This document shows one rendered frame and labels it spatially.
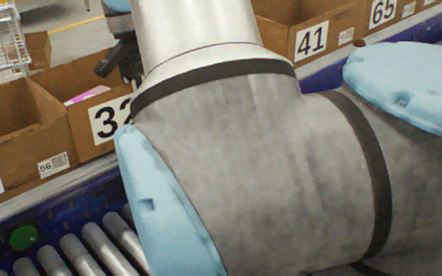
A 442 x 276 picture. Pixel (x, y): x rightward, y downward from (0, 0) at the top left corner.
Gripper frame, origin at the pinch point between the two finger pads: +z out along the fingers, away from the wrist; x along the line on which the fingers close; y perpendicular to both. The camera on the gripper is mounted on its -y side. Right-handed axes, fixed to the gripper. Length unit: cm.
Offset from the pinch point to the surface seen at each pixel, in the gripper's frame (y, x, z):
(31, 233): -38.1, -2.6, 19.6
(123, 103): -4.1, -0.5, -2.2
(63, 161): -23.3, 2.4, 7.6
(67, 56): 78, 273, 39
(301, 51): 66, 2, 6
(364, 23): 101, 2, 6
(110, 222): -17.9, -3.3, 27.3
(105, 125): -10.2, 0.1, 1.9
